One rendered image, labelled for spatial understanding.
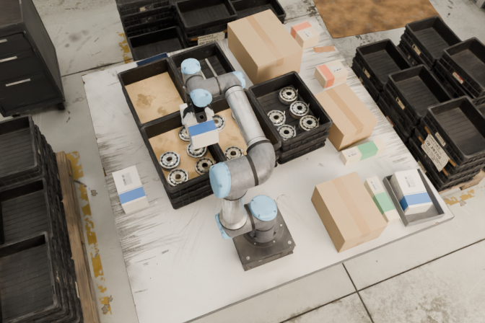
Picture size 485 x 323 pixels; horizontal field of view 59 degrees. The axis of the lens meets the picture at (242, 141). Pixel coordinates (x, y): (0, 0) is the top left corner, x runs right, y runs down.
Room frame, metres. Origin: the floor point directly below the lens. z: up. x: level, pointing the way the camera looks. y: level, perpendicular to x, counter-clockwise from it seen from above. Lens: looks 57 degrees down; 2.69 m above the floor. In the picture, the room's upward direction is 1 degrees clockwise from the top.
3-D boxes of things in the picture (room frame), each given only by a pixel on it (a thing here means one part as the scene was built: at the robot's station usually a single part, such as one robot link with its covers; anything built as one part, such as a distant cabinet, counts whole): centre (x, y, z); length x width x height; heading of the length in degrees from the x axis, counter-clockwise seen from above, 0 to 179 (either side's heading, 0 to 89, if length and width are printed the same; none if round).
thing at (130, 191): (0.98, 0.56, 0.75); 0.20 x 0.12 x 0.09; 24
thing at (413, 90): (1.91, -1.20, 0.31); 0.40 x 0.30 x 0.34; 22
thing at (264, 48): (1.94, -0.12, 0.80); 0.40 x 0.30 x 0.20; 28
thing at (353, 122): (1.45, -0.55, 0.78); 0.30 x 0.22 x 0.16; 29
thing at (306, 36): (2.14, -0.39, 0.74); 0.16 x 0.12 x 0.07; 28
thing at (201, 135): (1.15, 0.20, 1.09); 0.20 x 0.12 x 0.09; 22
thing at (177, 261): (1.34, -0.04, 0.35); 1.60 x 1.60 x 0.70; 22
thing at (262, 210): (0.77, -0.09, 0.97); 0.13 x 0.12 x 0.14; 112
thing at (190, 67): (1.17, 0.21, 1.41); 0.09 x 0.08 x 0.11; 21
